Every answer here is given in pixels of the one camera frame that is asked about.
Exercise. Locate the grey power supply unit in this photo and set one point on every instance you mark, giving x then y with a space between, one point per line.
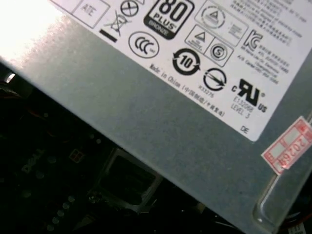
122 97

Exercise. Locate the green motherboard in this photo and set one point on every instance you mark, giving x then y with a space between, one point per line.
48 185

